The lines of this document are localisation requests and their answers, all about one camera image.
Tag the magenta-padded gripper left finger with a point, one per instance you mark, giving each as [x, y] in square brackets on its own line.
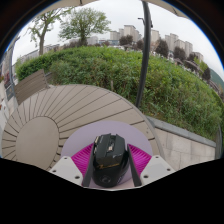
[80, 159]

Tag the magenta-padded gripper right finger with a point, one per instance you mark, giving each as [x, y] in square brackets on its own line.
[140, 159]

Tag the black computer mouse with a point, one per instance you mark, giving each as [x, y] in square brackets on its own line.
[109, 158]

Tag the beige slatted garden chair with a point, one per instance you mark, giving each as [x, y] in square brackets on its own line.
[30, 86]

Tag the green hedge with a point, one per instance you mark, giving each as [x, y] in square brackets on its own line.
[100, 66]

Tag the dark curved parasol pole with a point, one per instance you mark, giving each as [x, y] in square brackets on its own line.
[145, 50]

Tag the tall grey sign pillar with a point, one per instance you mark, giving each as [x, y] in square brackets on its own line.
[10, 73]

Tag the group of beige apartment buildings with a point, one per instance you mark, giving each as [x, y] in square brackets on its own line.
[129, 31]

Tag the thin-crowned bare-trunk tree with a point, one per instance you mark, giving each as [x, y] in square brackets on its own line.
[41, 36]

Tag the round leafy green tree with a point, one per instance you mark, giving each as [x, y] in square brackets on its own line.
[82, 23]

